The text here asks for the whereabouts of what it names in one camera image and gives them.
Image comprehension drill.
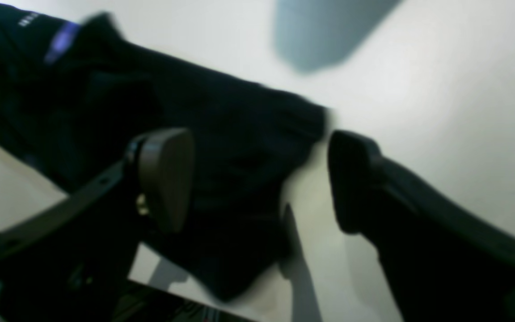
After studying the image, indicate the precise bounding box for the black graphic t-shirt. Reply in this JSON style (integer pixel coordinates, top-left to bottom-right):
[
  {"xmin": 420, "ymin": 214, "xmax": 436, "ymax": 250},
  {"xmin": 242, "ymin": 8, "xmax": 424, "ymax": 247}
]
[{"xmin": 0, "ymin": 4, "xmax": 326, "ymax": 301}]

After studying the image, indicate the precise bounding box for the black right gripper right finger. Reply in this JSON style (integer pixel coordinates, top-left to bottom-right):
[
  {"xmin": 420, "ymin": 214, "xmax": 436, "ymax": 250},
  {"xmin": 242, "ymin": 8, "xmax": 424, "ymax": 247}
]
[{"xmin": 328, "ymin": 130, "xmax": 515, "ymax": 322}]

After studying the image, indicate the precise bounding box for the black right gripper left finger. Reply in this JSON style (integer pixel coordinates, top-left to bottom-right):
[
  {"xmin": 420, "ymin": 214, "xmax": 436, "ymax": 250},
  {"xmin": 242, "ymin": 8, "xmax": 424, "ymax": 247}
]
[{"xmin": 0, "ymin": 127, "xmax": 195, "ymax": 322}]

